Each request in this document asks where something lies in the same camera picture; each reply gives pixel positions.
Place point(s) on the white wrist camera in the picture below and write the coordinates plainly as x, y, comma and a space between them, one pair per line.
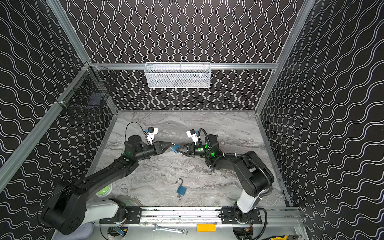
193, 135
150, 133

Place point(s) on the white wire mesh basket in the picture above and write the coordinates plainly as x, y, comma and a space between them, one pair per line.
178, 78

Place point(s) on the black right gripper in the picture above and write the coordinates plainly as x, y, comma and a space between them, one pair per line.
188, 149

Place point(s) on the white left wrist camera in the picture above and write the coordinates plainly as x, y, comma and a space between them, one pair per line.
150, 133

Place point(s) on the aluminium left side bar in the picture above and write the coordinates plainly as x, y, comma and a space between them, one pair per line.
15, 161

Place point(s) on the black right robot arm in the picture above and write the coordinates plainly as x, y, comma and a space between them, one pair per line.
254, 176

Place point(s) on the aluminium corner frame post right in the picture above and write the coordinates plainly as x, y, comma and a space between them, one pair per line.
298, 25

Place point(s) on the green push button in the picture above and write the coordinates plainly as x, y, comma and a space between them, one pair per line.
105, 191

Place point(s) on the yellow black tool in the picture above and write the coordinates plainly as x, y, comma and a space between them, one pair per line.
284, 237

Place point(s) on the aluminium back crossbar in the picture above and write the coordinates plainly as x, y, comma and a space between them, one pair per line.
212, 66

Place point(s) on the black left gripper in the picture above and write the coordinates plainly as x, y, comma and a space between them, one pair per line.
157, 147

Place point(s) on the aluminium corner frame post left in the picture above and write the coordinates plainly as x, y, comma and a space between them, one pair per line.
65, 23

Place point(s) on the black wire mesh basket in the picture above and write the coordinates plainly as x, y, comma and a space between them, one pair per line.
88, 100

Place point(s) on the aluminium corner frame post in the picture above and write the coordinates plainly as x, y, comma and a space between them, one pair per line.
65, 23
298, 25

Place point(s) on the yellow block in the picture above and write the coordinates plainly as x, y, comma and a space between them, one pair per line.
201, 228

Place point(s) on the silver combination wrench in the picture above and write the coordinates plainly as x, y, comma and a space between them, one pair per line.
171, 230

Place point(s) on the blue padlock front large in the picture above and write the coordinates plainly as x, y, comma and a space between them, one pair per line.
181, 189

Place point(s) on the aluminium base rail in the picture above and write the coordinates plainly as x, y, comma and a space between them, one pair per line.
193, 216

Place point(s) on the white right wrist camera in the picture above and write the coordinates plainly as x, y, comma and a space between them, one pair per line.
193, 135

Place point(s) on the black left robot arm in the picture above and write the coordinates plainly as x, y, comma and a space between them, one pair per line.
66, 209

